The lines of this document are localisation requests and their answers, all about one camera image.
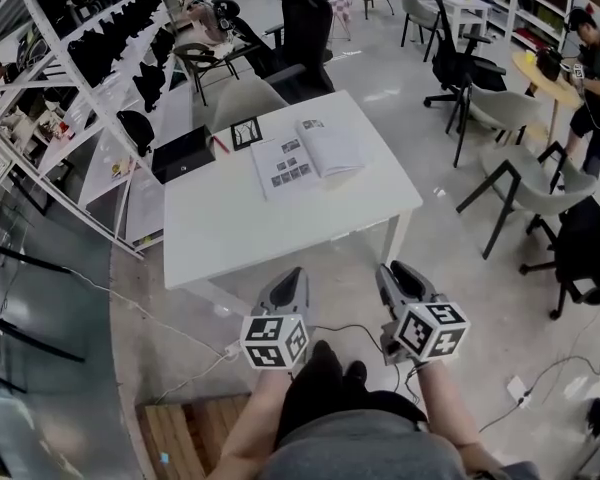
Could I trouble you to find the black mesh office chair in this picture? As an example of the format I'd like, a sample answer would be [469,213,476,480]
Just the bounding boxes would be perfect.
[423,0,509,110]

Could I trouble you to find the grey chair black legs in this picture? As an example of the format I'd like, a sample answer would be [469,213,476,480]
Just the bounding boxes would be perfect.
[444,81,545,169]
[399,0,445,49]
[455,141,599,262]

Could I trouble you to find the black headrest office chair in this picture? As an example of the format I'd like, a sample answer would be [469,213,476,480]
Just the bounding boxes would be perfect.
[212,0,283,81]

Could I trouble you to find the row of black bags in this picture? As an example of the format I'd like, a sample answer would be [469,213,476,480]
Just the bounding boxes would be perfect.
[29,0,177,157]

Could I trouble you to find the person's left forearm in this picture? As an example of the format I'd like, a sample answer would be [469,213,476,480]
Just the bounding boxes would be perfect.
[218,365,295,480]

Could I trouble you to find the round yellow table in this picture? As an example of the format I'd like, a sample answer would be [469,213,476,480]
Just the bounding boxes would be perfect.
[510,49,585,145]

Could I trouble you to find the black picture frame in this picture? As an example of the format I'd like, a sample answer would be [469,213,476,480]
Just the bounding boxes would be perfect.
[229,116,264,152]

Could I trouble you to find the black metal frame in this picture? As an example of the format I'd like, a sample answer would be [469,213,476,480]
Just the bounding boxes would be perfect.
[0,244,87,365]

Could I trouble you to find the person's grey shirt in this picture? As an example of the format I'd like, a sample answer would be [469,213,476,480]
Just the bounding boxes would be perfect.
[265,407,542,480]

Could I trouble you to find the black box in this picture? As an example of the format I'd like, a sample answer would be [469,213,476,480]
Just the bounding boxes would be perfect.
[150,125,218,186]

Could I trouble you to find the person's right forearm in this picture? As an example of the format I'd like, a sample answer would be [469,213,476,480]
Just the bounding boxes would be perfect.
[408,359,489,474]

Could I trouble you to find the white table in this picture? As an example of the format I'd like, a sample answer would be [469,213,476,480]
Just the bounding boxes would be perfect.
[408,0,495,35]

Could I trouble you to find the black bag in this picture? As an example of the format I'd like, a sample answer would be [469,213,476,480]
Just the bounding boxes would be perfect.
[535,46,564,82]

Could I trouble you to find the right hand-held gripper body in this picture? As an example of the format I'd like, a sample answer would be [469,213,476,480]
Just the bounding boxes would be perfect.
[380,299,472,367]

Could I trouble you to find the white cable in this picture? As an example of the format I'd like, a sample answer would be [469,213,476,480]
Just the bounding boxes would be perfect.
[61,264,241,404]

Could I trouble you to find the white book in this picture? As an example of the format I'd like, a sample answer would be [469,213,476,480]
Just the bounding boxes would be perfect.
[249,117,368,203]

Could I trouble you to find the black cable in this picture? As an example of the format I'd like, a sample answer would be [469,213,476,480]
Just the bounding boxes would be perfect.
[476,354,600,435]
[311,323,387,355]

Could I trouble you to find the grey shell chair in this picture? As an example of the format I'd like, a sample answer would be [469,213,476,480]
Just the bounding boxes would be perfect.
[213,74,291,130]

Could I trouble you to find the person's black trousers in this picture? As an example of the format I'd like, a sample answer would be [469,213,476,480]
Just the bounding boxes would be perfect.
[274,339,431,450]

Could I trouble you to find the black gaming chair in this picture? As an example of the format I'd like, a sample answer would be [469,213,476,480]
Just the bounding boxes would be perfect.
[264,0,337,105]

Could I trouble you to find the white metal shelf rack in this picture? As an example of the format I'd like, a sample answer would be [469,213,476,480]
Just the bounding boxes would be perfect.
[0,0,217,262]

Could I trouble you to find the white power adapter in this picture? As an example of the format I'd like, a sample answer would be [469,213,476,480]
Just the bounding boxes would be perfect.
[506,374,534,410]

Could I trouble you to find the white bookshelf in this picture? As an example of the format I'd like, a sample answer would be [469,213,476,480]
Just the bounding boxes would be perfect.
[493,0,600,55]

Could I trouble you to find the pink checkered stool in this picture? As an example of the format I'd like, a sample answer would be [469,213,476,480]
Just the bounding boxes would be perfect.
[324,0,355,42]

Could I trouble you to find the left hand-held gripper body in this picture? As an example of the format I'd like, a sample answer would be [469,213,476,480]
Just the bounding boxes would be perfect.
[239,307,311,371]

